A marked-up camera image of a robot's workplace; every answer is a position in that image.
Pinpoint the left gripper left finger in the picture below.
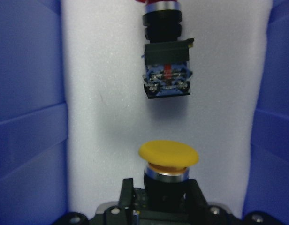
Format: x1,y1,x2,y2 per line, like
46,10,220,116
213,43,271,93
118,178,135,211

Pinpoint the blue bin left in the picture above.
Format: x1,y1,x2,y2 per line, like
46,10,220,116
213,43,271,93
0,0,289,225

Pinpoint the red push button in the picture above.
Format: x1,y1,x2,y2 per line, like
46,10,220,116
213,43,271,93
142,0,194,99

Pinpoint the white foam pad left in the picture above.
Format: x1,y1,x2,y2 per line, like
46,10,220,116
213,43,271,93
61,0,273,217

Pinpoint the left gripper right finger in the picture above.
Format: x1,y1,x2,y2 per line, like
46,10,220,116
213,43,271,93
185,179,208,211

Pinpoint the yellow push button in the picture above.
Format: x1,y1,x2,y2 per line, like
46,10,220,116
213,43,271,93
138,140,199,212

